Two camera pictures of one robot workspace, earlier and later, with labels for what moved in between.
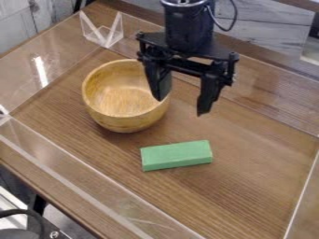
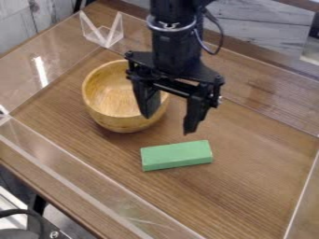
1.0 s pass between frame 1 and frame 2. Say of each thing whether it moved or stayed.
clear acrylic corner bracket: stayed
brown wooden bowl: stayed
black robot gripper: moved
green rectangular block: stayed
